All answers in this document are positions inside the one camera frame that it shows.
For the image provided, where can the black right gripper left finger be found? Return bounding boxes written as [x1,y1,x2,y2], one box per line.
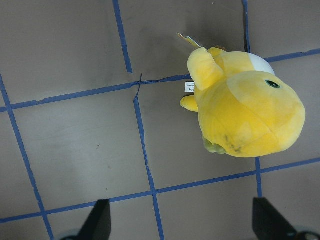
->
[62,199,112,240]

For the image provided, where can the yellow plush dinosaur toy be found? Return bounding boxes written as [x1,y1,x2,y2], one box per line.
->
[180,36,306,158]

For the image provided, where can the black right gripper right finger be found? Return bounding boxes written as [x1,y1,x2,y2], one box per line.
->
[252,197,320,240]

